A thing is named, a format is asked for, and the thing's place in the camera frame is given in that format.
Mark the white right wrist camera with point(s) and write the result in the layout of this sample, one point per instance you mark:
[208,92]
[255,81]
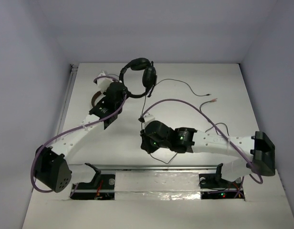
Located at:
[146,118]

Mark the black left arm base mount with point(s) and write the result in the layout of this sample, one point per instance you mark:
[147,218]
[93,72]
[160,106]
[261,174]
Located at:
[95,180]

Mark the aluminium table edge rail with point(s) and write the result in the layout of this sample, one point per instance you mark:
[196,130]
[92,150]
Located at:
[65,104]

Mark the silver foil tape strip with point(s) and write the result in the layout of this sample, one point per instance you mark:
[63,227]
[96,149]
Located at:
[152,185]

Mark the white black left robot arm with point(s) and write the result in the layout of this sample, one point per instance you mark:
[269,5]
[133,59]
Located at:
[50,165]

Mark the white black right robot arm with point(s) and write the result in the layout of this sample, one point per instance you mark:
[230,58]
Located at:
[253,154]

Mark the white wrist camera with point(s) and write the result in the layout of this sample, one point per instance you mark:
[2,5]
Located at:
[103,80]
[146,118]

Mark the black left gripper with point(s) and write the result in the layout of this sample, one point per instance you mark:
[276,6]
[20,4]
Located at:
[124,90]

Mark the brown silver headphones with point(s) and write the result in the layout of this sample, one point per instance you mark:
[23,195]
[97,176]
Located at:
[96,98]

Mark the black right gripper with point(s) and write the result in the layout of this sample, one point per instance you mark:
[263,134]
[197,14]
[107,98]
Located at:
[146,144]

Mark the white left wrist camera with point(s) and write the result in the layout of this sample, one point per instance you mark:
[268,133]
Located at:
[103,80]

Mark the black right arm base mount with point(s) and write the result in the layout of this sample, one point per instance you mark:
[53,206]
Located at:
[214,181]

